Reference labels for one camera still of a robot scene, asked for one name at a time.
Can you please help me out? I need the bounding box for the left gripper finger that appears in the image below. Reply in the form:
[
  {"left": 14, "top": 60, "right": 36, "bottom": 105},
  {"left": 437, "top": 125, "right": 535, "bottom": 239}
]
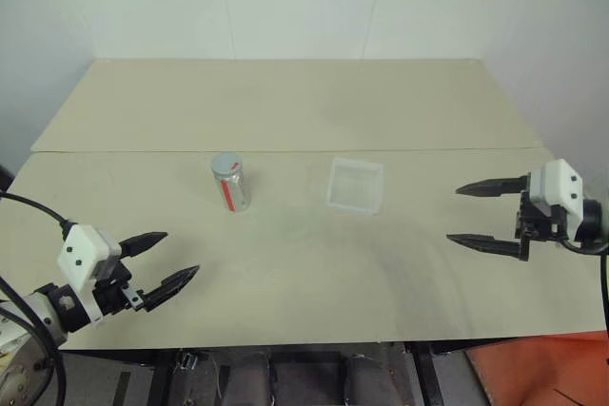
[
  {"left": 118, "top": 231, "right": 169, "bottom": 261},
  {"left": 142, "top": 264, "right": 202, "bottom": 314}
]

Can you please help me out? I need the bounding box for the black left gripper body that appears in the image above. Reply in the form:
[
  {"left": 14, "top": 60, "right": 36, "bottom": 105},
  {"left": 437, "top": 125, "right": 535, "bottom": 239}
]
[{"left": 92, "top": 260, "right": 147, "bottom": 318}]

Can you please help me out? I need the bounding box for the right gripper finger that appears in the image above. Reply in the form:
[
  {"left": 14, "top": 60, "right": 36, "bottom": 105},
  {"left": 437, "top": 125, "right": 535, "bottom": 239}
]
[
  {"left": 455, "top": 174, "right": 534, "bottom": 199},
  {"left": 446, "top": 232, "right": 529, "bottom": 262}
]

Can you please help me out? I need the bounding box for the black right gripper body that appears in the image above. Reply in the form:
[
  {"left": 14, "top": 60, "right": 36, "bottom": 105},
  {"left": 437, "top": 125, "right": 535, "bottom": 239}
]
[{"left": 513, "top": 189, "right": 570, "bottom": 262}]

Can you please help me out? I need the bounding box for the grey bottle cap red tape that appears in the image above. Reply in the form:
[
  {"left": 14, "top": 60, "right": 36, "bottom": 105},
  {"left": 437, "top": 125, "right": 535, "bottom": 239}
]
[{"left": 210, "top": 152, "right": 243, "bottom": 178}]

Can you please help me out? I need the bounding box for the clear square plastic container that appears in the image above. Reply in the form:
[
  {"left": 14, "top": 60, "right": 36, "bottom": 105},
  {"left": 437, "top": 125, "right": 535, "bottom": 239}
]
[{"left": 324, "top": 156, "right": 386, "bottom": 218}]

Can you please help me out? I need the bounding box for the silver metal buckle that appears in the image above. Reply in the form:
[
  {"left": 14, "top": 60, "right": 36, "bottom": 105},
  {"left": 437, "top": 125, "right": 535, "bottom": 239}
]
[{"left": 176, "top": 352, "right": 200, "bottom": 373}]

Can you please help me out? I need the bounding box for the dark rounded padded shape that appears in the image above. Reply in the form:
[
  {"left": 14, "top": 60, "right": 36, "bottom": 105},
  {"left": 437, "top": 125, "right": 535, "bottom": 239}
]
[
  {"left": 343, "top": 352, "right": 397, "bottom": 406},
  {"left": 222, "top": 352, "right": 277, "bottom": 406},
  {"left": 169, "top": 350, "right": 226, "bottom": 406}
]

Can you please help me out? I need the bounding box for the orange floor mat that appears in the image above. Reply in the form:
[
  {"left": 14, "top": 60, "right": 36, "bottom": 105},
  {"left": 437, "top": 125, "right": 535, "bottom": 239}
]
[{"left": 462, "top": 328, "right": 609, "bottom": 406}]

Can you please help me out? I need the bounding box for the dark object at table edge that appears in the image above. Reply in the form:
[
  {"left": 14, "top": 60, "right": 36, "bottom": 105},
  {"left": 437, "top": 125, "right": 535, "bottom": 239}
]
[{"left": 0, "top": 163, "right": 18, "bottom": 196}]

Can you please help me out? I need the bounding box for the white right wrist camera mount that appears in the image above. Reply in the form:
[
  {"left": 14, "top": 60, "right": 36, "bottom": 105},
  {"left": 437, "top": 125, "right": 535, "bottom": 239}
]
[{"left": 528, "top": 158, "right": 584, "bottom": 242}]

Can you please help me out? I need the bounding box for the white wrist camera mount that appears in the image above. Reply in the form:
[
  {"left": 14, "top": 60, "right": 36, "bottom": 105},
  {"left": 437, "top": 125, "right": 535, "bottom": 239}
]
[
  {"left": 56, "top": 223, "right": 123, "bottom": 331},
  {"left": 528, "top": 158, "right": 584, "bottom": 242}
]

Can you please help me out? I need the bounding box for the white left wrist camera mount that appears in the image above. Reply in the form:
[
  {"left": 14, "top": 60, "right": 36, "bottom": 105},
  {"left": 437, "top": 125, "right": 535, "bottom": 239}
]
[{"left": 56, "top": 223, "right": 123, "bottom": 331}]

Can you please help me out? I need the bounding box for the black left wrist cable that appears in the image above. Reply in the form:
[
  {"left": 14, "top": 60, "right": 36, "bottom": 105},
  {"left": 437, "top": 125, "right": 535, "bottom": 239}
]
[{"left": 0, "top": 190, "right": 79, "bottom": 242}]

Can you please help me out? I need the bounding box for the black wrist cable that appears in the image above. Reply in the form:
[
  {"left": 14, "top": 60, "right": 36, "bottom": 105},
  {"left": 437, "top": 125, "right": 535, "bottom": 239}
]
[
  {"left": 555, "top": 237, "right": 609, "bottom": 334},
  {"left": 0, "top": 190, "right": 79, "bottom": 242}
]

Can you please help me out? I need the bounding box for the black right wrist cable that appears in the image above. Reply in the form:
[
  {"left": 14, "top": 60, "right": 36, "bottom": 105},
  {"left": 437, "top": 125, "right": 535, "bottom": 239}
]
[{"left": 555, "top": 237, "right": 609, "bottom": 334}]

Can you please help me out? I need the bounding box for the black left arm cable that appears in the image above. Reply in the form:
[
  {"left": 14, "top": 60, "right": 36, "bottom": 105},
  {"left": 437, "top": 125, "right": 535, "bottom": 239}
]
[{"left": 0, "top": 275, "right": 69, "bottom": 406}]

